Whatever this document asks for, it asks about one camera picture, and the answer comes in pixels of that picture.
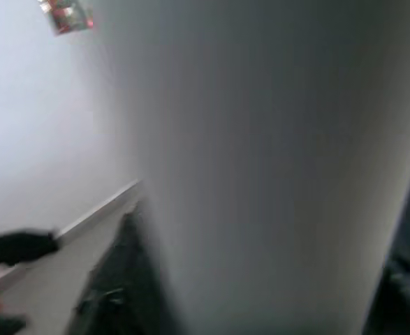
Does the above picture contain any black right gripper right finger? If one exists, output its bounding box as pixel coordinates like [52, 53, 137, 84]
[361, 263, 410, 335]

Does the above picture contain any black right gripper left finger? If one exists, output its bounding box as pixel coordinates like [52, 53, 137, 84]
[68, 207, 173, 335]

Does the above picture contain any white plastic table leg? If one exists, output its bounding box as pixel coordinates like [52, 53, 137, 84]
[96, 0, 410, 335]

